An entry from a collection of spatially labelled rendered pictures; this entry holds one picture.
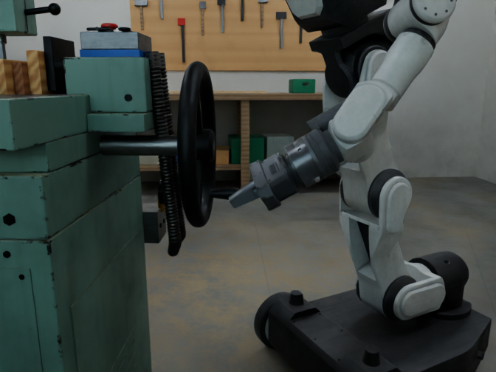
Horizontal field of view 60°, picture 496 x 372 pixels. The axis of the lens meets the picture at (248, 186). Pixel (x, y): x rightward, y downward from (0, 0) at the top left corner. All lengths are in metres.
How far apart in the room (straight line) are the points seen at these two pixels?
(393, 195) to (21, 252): 0.89
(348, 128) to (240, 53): 3.44
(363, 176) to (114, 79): 0.71
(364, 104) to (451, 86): 4.00
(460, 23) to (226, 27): 2.22
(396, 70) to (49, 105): 0.57
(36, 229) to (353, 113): 0.52
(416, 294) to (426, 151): 3.39
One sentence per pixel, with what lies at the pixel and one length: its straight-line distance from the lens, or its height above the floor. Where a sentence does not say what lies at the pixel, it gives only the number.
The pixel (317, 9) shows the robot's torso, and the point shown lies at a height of 1.08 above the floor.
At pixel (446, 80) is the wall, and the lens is 4.73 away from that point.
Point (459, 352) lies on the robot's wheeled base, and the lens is 1.45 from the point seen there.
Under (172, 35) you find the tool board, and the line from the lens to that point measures 4.18.
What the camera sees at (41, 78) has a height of 0.93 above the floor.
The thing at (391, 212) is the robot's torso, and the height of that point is 0.58.
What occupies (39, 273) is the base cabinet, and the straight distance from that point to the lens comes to 0.67.
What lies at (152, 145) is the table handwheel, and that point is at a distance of 0.77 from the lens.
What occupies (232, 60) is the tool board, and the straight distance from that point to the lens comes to 4.15.
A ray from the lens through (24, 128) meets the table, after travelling 0.59.
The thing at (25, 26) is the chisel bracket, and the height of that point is 1.01.
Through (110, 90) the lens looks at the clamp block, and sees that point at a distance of 0.76.
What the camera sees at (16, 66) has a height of 0.95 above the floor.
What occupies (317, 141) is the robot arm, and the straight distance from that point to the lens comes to 0.77.
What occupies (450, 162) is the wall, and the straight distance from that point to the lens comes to 4.85.
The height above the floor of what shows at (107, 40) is 0.99.
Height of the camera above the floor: 0.91
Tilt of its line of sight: 13 degrees down
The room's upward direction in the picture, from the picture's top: straight up
